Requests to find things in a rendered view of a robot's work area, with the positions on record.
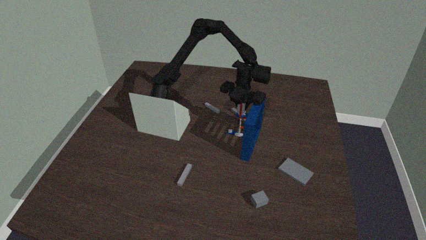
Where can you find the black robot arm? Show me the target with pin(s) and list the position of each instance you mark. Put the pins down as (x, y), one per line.
(169, 73)

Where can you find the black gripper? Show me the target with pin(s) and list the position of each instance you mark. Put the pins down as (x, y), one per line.
(253, 97)

